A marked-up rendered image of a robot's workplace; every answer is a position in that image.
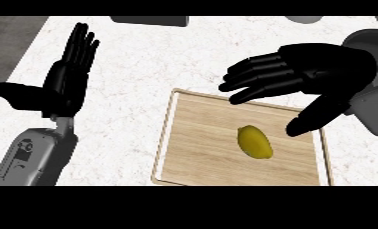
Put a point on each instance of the yellow lemon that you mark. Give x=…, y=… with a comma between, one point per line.
x=254, y=142

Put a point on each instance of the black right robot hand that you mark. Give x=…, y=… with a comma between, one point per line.
x=325, y=69

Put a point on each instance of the grey round pot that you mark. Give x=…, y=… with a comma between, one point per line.
x=304, y=19

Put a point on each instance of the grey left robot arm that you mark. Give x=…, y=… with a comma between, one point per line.
x=35, y=154

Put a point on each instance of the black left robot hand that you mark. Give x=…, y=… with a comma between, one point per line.
x=66, y=79

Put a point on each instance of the pale wooden tray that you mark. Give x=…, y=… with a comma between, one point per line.
x=241, y=143

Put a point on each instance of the dark grey flat object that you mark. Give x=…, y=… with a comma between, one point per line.
x=149, y=20

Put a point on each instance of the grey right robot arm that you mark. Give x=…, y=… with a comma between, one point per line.
x=365, y=83

